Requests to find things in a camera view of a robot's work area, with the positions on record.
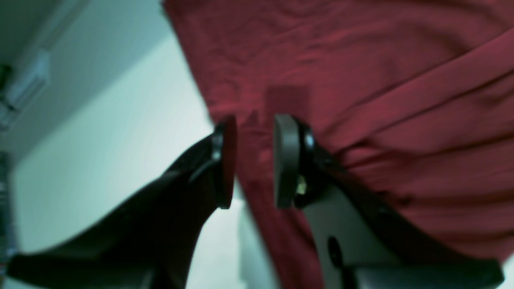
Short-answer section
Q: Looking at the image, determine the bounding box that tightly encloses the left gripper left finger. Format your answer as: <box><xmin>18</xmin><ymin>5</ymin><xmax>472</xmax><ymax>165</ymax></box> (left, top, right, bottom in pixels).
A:
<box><xmin>7</xmin><ymin>115</ymin><xmax>237</xmax><ymax>289</ymax></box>

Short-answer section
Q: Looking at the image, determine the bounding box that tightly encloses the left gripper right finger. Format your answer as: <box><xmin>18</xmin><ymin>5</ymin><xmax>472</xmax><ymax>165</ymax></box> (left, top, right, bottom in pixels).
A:
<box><xmin>273</xmin><ymin>114</ymin><xmax>504</xmax><ymax>289</ymax></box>

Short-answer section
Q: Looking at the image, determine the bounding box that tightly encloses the dark red long-sleeve shirt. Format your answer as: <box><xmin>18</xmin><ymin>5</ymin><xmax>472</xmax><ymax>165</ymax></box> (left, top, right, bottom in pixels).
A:
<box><xmin>162</xmin><ymin>0</ymin><xmax>513</xmax><ymax>289</ymax></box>

